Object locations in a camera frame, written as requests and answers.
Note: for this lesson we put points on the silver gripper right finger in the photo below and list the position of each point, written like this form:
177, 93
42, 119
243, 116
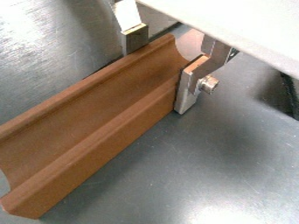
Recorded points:
197, 79

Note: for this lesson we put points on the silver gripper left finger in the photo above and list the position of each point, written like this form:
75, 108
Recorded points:
134, 30

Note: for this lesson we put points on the brown arch block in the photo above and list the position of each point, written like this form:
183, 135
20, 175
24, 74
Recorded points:
58, 143

